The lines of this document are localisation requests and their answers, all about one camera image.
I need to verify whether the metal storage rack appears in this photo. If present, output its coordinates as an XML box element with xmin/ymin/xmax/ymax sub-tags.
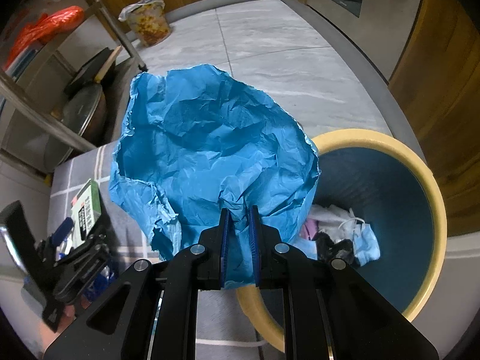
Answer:
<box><xmin>1</xmin><ymin>0</ymin><xmax>146</xmax><ymax>177</ymax></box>

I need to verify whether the orange plastic bag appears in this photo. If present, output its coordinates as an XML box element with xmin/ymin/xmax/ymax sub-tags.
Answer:
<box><xmin>3</xmin><ymin>6</ymin><xmax>86</xmax><ymax>70</ymax></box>

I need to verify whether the person left hand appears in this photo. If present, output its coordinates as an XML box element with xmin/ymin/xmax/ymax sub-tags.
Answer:
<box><xmin>38</xmin><ymin>305</ymin><xmax>77</xmax><ymax>353</ymax></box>

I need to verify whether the yellow rimmed blue trash bin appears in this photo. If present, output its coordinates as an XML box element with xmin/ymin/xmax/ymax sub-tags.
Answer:
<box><xmin>236</xmin><ymin>128</ymin><xmax>447</xmax><ymax>359</ymax></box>

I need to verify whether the grey checked floor mat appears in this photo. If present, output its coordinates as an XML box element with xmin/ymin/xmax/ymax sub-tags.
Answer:
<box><xmin>47</xmin><ymin>143</ymin><xmax>278</xmax><ymax>359</ymax></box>

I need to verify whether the blue face mask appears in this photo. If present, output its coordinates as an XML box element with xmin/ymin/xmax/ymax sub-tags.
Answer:
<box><xmin>338</xmin><ymin>217</ymin><xmax>381</xmax><ymax>267</ymax></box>

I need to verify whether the green white medicine box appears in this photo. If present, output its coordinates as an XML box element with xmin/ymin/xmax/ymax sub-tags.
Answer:
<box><xmin>71</xmin><ymin>179</ymin><xmax>102</xmax><ymax>248</ymax></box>

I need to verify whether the stainless steel oven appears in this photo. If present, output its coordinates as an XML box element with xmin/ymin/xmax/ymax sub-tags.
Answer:
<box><xmin>306</xmin><ymin>0</ymin><xmax>421</xmax><ymax>80</ymax></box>

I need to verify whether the steel pot lid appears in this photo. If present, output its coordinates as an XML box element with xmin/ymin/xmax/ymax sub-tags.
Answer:
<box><xmin>43</xmin><ymin>83</ymin><xmax>107</xmax><ymax>172</ymax></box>

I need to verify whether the blue paper sheet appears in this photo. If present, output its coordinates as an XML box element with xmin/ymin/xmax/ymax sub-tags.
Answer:
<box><xmin>109</xmin><ymin>64</ymin><xmax>320</xmax><ymax>289</ymax></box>

